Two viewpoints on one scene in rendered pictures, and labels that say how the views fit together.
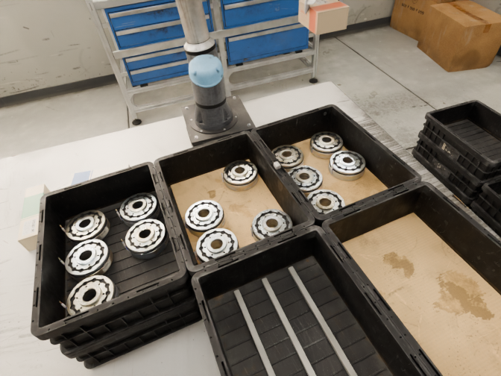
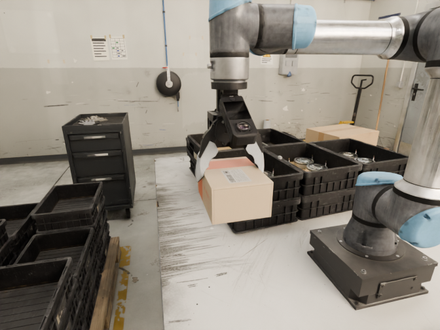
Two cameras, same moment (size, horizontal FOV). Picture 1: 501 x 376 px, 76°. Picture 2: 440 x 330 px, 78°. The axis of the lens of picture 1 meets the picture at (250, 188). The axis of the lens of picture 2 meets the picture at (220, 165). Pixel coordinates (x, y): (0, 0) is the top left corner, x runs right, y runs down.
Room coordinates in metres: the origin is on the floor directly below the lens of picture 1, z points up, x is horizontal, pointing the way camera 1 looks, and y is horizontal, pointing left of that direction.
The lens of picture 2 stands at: (1.79, -0.37, 1.32)
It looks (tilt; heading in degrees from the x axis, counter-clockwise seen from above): 20 degrees down; 179
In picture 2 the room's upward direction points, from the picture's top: straight up
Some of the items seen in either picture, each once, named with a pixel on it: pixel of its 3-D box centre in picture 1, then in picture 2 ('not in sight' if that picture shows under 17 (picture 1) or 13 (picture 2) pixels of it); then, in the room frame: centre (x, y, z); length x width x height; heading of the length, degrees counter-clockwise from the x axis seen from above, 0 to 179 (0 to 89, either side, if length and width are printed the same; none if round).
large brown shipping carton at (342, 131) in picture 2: not in sight; (340, 143); (-0.12, 0.54, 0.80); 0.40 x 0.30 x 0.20; 116
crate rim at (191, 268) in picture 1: (225, 190); (306, 157); (0.57, 0.06, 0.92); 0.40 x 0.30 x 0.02; 18
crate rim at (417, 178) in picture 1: (326, 154); (249, 164); (0.66, -0.22, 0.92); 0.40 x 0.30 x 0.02; 18
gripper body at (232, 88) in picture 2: not in sight; (228, 112); (1.24, -0.34, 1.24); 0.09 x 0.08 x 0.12; 13
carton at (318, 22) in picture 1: (322, 14); (230, 186); (1.26, -0.34, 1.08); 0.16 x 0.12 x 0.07; 13
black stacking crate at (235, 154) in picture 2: (325, 168); (249, 175); (0.66, -0.22, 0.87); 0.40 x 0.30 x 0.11; 18
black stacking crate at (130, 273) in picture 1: (114, 245); (353, 160); (0.47, 0.35, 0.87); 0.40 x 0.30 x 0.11; 18
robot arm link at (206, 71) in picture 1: (207, 79); (378, 194); (1.08, 0.11, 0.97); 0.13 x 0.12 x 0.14; 6
